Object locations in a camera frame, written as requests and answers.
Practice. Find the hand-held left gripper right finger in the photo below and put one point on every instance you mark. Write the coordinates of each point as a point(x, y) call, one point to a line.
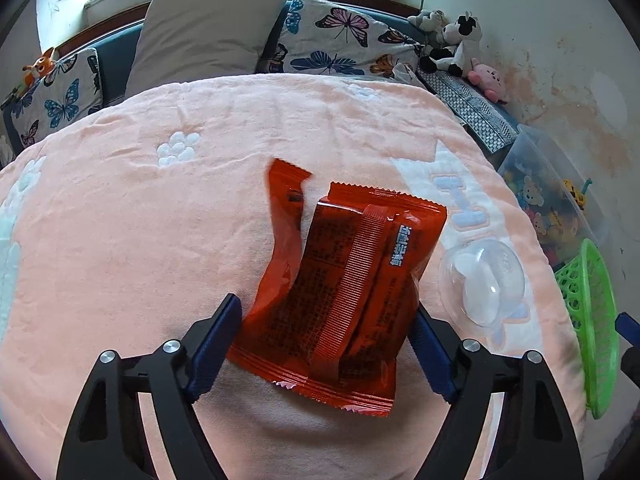
point(432, 355)

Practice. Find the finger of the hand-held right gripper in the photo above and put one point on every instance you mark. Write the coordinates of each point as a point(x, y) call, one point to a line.
point(629, 327)

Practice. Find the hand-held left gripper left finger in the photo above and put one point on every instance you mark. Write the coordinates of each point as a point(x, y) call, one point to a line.
point(215, 350)

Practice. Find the green plastic basket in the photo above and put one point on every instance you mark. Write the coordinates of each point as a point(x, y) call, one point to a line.
point(600, 335)

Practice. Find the large orange snack packet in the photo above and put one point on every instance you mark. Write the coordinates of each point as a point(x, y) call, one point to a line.
point(340, 300)

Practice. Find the clear plastic dome lid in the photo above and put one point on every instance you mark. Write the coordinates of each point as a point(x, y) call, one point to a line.
point(480, 280)

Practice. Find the yellow toy truck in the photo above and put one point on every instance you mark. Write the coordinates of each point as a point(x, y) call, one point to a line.
point(575, 192)

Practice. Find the clear plastic storage box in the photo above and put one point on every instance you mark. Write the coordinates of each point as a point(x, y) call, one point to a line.
point(540, 200)

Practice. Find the small orange snack packet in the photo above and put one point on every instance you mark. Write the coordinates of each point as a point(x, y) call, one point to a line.
point(285, 210)

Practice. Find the peach fleece blanket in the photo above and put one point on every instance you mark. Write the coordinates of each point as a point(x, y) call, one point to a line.
point(125, 210)

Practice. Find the black white patterned cloth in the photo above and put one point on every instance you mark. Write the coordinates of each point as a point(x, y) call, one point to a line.
point(475, 105)

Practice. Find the pink plush toy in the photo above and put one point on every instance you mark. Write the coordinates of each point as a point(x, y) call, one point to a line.
point(487, 77)

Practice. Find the beige printed cloth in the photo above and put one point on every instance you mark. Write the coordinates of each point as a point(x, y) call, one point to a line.
point(402, 72)

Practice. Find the small butterfly print pillow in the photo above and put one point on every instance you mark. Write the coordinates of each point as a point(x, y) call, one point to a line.
point(60, 100)

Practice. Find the blue sofa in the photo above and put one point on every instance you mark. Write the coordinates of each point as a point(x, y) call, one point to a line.
point(112, 60)

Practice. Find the plain beige pillow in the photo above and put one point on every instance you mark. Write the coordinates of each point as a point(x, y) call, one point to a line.
point(200, 35)

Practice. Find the black white cow plush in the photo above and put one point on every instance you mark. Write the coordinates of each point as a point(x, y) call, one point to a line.
point(460, 40)

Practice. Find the large butterfly print pillow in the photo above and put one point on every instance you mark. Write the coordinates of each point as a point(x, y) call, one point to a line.
point(345, 35)

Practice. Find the orange fox plush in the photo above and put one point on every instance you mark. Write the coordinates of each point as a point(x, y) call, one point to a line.
point(37, 67)

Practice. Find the grey plush toy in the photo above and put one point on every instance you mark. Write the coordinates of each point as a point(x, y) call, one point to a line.
point(427, 20)

